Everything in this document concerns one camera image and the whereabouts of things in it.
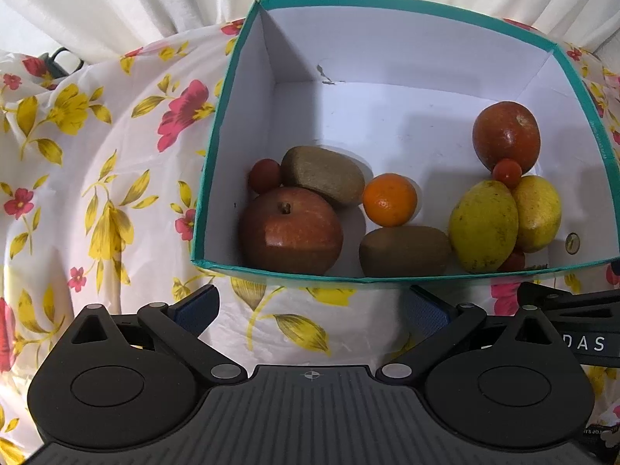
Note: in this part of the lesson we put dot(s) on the teal cardboard box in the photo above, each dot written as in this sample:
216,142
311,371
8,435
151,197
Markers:
387,106

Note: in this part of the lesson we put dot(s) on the orange mandarin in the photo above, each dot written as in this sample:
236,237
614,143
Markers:
390,200

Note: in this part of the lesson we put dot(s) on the floral tablecloth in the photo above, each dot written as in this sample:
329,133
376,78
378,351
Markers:
121,155

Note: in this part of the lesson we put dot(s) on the red cherry tomato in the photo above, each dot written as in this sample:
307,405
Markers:
514,260
507,173
264,175

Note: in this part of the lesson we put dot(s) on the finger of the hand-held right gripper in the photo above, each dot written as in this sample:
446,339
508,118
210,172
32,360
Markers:
557,298

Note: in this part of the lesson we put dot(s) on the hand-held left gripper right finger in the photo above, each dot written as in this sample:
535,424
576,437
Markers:
427,316

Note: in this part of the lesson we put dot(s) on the large yellow lemon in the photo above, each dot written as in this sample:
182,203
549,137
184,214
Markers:
484,225

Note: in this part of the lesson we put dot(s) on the small dark red apple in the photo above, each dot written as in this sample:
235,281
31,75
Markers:
507,138

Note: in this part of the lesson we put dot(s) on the brown kiwi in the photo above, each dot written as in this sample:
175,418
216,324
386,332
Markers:
404,252
322,174

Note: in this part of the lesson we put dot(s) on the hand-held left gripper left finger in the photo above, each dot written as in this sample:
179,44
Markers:
196,311

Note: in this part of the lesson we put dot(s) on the large red apple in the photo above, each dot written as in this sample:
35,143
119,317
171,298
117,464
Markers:
290,232

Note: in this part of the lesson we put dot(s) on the small yellow lemon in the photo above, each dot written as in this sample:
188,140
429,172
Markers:
538,213

